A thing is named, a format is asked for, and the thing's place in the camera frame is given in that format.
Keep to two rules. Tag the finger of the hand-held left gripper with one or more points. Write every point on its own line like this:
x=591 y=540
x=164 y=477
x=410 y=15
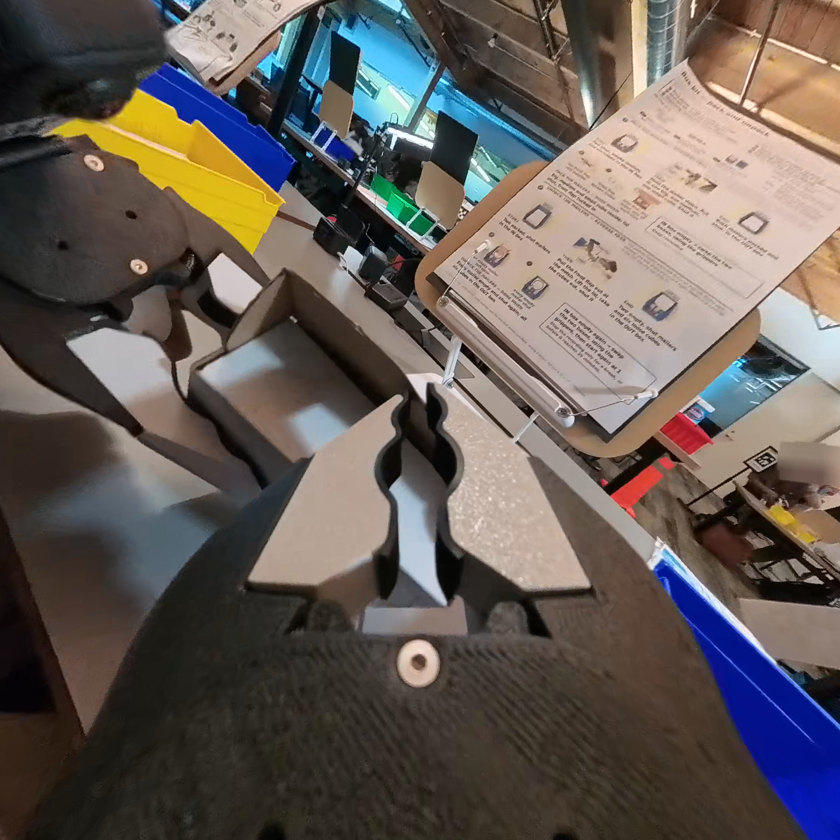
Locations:
x=236 y=285
x=124 y=367

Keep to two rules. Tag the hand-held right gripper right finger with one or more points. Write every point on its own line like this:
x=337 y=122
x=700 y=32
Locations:
x=518 y=525

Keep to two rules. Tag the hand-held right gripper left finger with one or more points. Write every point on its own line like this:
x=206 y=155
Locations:
x=321 y=525

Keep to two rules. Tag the white cardboard box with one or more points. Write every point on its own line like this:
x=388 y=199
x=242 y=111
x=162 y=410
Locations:
x=282 y=387

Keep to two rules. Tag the yellow storage bin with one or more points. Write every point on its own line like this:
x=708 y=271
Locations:
x=197 y=170

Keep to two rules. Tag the grey desk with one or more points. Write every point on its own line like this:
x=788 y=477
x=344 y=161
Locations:
x=98 y=525

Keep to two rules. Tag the black battery charger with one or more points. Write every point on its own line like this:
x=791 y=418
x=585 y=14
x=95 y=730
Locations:
x=331 y=236

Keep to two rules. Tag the orange floor sign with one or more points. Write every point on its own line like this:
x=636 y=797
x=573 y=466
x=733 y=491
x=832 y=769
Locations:
x=643 y=485

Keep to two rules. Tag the black cube device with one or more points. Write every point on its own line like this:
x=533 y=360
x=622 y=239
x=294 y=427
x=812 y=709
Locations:
x=373 y=264

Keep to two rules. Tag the blue bin with white sticker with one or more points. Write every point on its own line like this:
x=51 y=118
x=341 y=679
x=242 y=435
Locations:
x=229 y=124

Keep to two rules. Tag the wooden work table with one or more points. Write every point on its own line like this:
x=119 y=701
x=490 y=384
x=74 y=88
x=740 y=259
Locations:
x=380 y=203

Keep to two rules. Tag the green storage bin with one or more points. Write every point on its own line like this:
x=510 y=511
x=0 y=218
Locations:
x=403 y=207

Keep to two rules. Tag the red ribbed tub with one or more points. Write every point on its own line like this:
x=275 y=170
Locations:
x=686 y=433

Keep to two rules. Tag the beige stand board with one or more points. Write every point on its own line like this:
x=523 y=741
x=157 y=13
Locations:
x=336 y=108
x=439 y=197

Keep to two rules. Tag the black sheet board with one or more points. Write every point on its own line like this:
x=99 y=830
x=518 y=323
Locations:
x=344 y=62
x=454 y=148

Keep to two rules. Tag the black white marker tag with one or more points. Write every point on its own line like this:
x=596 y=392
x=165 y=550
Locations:
x=761 y=459

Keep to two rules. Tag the long wooden table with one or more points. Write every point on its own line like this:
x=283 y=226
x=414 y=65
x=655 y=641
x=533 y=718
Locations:
x=787 y=525

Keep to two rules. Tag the beige sign board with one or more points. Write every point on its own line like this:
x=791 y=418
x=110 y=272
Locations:
x=794 y=633

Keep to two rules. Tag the instruction sheet on stand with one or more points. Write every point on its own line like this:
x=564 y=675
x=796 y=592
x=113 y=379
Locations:
x=656 y=249

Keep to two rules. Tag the narrow silver duct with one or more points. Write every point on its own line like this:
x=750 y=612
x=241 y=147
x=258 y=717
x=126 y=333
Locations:
x=597 y=52

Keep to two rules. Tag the silver ventilation duct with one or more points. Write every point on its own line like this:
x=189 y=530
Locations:
x=666 y=33

